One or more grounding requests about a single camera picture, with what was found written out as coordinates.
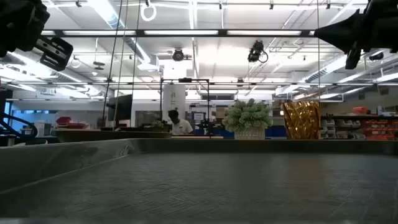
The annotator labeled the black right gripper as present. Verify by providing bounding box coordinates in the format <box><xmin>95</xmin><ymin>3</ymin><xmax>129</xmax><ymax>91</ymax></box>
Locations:
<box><xmin>313</xmin><ymin>0</ymin><xmax>398</xmax><ymax>70</ymax></box>

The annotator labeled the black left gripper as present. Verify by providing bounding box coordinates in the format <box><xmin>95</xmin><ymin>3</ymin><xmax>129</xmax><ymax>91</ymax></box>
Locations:
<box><xmin>0</xmin><ymin>0</ymin><xmax>75</xmax><ymax>72</ymax></box>

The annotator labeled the amber ribbed plastic cup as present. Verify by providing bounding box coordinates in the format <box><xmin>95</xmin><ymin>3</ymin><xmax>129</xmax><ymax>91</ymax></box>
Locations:
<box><xmin>282</xmin><ymin>100</ymin><xmax>322</xmax><ymax>140</ymax></box>

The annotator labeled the red storage bin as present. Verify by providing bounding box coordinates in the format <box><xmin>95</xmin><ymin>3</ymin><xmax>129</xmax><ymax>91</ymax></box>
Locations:
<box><xmin>55</xmin><ymin>116</ymin><xmax>88</xmax><ymax>130</ymax></box>

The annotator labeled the shelf with storage bins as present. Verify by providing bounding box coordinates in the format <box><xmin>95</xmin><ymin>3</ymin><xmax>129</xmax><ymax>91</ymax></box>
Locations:
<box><xmin>320</xmin><ymin>105</ymin><xmax>398</xmax><ymax>141</ymax></box>

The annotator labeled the black monitor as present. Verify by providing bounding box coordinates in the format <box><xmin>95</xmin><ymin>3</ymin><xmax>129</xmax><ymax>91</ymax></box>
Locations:
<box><xmin>106</xmin><ymin>94</ymin><xmax>134</xmax><ymax>123</ymax></box>

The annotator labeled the green plant in white pot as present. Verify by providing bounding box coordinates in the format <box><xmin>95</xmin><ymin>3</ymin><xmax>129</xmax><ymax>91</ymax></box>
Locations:
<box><xmin>221</xmin><ymin>98</ymin><xmax>274</xmax><ymax>141</ymax></box>

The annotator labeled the white cylindrical column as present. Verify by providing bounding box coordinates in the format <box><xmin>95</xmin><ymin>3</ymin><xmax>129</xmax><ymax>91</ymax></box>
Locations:
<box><xmin>162</xmin><ymin>84</ymin><xmax>187</xmax><ymax>123</ymax></box>

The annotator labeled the person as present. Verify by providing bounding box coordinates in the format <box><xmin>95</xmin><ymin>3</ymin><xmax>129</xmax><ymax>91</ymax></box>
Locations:
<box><xmin>167</xmin><ymin>109</ymin><xmax>195</xmax><ymax>136</ymax></box>

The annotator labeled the thin black hanging cable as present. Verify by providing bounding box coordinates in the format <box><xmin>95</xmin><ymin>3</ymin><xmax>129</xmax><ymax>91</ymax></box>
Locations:
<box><xmin>101</xmin><ymin>0</ymin><xmax>124</xmax><ymax>126</ymax></box>
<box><xmin>316</xmin><ymin>0</ymin><xmax>322</xmax><ymax>101</ymax></box>
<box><xmin>131</xmin><ymin>0</ymin><xmax>141</xmax><ymax>97</ymax></box>
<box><xmin>113</xmin><ymin>0</ymin><xmax>129</xmax><ymax>127</ymax></box>

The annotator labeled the black curved chair frame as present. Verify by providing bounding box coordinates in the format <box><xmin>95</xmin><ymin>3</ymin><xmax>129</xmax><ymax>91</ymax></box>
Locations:
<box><xmin>0</xmin><ymin>89</ymin><xmax>39</xmax><ymax>146</ymax></box>

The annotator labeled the black metal rig frame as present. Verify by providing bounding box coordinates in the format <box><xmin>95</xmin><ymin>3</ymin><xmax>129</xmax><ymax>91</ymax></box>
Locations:
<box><xmin>40</xmin><ymin>29</ymin><xmax>317</xmax><ymax>39</ymax></box>

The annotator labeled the black camera on mount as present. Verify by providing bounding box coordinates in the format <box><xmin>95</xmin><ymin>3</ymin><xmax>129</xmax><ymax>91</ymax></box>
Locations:
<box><xmin>247</xmin><ymin>40</ymin><xmax>269</xmax><ymax>64</ymax></box>

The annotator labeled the white cable loop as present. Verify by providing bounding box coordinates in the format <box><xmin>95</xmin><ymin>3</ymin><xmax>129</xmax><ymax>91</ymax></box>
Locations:
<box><xmin>140</xmin><ymin>2</ymin><xmax>157</xmax><ymax>22</ymax></box>

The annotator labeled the round black ceiling camera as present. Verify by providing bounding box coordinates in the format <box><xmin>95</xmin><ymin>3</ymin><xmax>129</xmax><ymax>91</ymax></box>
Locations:
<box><xmin>172</xmin><ymin>48</ymin><xmax>185</xmax><ymax>62</ymax></box>

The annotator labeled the black frame stand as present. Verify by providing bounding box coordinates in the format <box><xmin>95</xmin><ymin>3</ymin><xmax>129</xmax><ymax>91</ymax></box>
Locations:
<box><xmin>159</xmin><ymin>77</ymin><xmax>211</xmax><ymax>138</ymax></box>

